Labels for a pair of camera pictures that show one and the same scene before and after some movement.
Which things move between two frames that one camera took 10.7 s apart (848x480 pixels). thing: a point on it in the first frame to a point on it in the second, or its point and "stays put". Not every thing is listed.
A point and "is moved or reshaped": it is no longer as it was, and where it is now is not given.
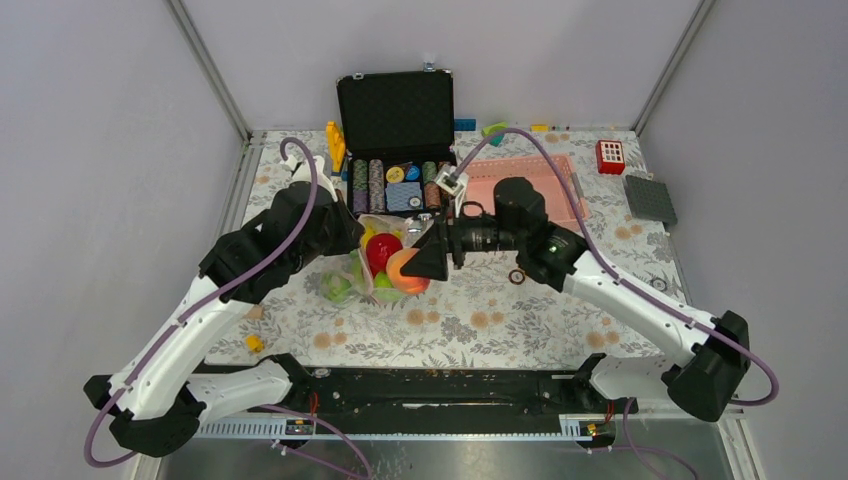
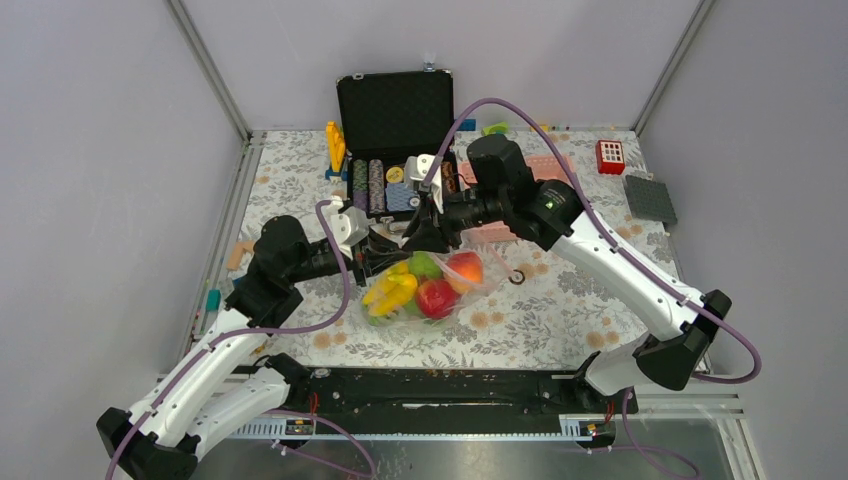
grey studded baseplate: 650,199 stays put
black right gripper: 431,260 to 424,232
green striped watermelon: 383,289 is moved or reshaped
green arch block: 487,131 stays put
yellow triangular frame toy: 336,145 stays put
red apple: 379,247 is moved or reshaped
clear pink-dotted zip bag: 373,274 is moved or reshaped
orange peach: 403,283 to 464,271
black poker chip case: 397,132 stays put
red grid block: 609,157 stays put
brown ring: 510,276 stays put
